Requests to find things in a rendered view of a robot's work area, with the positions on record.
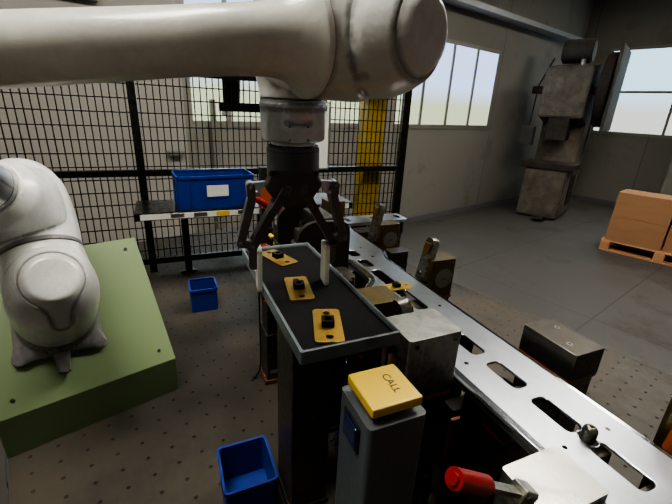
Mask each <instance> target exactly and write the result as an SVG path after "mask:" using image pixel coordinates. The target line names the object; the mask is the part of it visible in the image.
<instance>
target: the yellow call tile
mask: <svg viewBox="0 0 672 504"><path fill-rule="evenodd" d="M348 384H349V385H350V387H351V388H352V390H353V391H354V393H355V394H356V396H357V397H358V399H359V400H360V402H361V403H362V405H363V406H364V408H365V409H366V411H367V412H368V414H369V415H370V417H371V418H372V419H375V418H379V417H382V416H385V415H389V414H392V413H395V412H399V411H402V410H405V409H409V408H412V407H415V406H419V405H421V404H422V399H423V397H422V395H421V394H420V393H419V392H418V391H417V389H416V388H415V387H414V386H413V385H412V384H411V383H410V382H409V380H408V379H407V378H406V377H405V376H404V375H403V374H402V373H401V371H400V370H399V369H398V368H397V367H396V366H395V365H394V364H390V365H386V366H381V367H377V368H373V369H369V370H365V371H361V372H357V373H353V374H349V375H348Z"/></svg>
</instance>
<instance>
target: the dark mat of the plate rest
mask: <svg viewBox="0 0 672 504"><path fill-rule="evenodd" d="M275 250H277V251H281V252H283V253H284V254H285V255H287V256H289V257H291V258H293V259H295V260H297V261H298V263H297V264H294V265H290V266H286V267H280V266H278V265H277V264H275V263H273V262H271V261H269V260H268V259H266V258H264V257H262V281H263V282H264V284H265V286H266V288H267V289H268V291H269V293H270V294H271V296H272V298H273V300H274V301H275V303H276V305H277V307H278V308H279V310H280V312H281V313H282V315H283V317H284V319H285V320H286V322H287V324H288V326H289V327H290V329H291V331H292V332H293V334H294V336H295V338H296V339H297V341H298V343H299V345H300V346H301V348H302V350H307V349H312V348H317V347H322V346H327V345H331V344H317V343H315V338H314V325H313V310H314V309H338V310H339V313H340V318H341V323H342V327H343V332H344V337H345V342H346V341H351V340H356V339H360V338H365V337H370V336H375V335H380V334H385V333H389V332H393V331H392V330H391V329H390V328H389V327H388V326H387V325H386V324H385V323H384V322H383V321H382V320H381V319H380V318H379V317H378V316H377V315H376V314H375V313H374V312H373V311H372V310H371V309H370V308H369V307H368V306H367V305H366V304H365V303H364V302H363V301H362V300H361V299H360V298H359V297H358V296H357V295H356V294H355V293H354V292H353V291H352V290H351V289H350V288H349V287H348V286H347V285H346V284H345V283H344V282H343V281H342V280H341V279H340V278H339V277H338V276H337V275H336V274H335V273H334V272H333V271H332V270H331V269H330V268H329V285H326V286H325V285H324V284H323V282H322V280H321V278H320V267H321V260H320V259H319V258H318V257H317V256H316V255H315V254H314V253H313V252H312V251H311V250H310V249H309V248H308V247H307V246H299V247H288V248H278V249H275ZM299 276H305V277H306V278H307V280H308V282H309V285H310V287H311V289H312V292H313V294H314V296H315V299H314V300H312V301H300V302H291V301H290V299H289V295H288V292H287V289H286V285H285V282H284V278H286V277H299Z"/></svg>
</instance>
